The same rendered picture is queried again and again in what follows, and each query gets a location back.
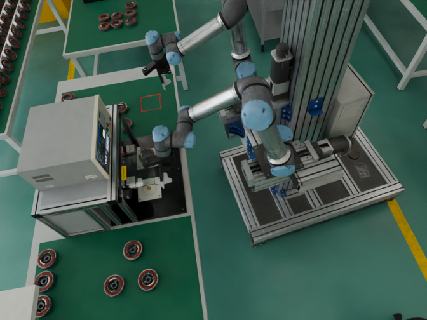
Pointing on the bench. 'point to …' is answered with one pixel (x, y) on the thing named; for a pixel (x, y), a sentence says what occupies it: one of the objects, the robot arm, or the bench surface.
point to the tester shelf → (58, 204)
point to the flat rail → (121, 146)
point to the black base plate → (143, 208)
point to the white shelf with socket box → (19, 303)
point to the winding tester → (64, 143)
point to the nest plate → (144, 194)
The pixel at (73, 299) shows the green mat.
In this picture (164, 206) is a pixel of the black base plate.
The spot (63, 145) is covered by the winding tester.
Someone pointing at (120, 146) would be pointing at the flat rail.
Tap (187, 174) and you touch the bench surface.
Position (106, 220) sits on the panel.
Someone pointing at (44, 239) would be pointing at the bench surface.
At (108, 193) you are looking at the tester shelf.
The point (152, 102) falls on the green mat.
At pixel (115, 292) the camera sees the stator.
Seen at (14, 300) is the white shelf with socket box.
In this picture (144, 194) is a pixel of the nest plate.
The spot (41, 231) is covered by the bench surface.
